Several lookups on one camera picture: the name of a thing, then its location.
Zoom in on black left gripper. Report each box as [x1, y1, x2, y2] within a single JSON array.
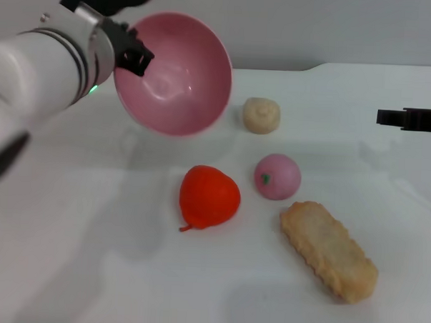
[[96, 16, 157, 78]]

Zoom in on pink plastic bowl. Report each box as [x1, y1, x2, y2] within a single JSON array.
[[110, 9, 236, 140]]

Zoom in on orange toy fruit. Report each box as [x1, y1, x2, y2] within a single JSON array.
[[177, 163, 243, 236]]

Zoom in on pink toy peach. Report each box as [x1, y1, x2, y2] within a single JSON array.
[[252, 151, 303, 202]]

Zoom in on cream toy bun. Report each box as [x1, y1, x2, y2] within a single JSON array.
[[241, 96, 282, 136]]

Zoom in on long golden toy bread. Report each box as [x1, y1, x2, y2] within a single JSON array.
[[275, 199, 382, 306]]

